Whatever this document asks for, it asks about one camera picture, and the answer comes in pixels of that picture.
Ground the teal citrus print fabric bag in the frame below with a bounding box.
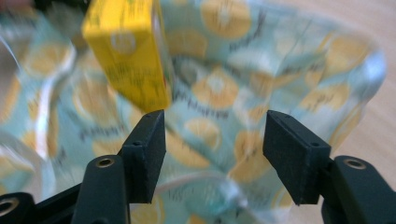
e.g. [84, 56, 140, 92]
[0, 0, 389, 224]

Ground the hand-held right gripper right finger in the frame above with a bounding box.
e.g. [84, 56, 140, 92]
[262, 109, 332, 206]

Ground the yellow carton box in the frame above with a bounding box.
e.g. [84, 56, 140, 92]
[80, 0, 175, 114]

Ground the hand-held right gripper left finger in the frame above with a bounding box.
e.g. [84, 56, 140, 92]
[119, 109, 167, 205]

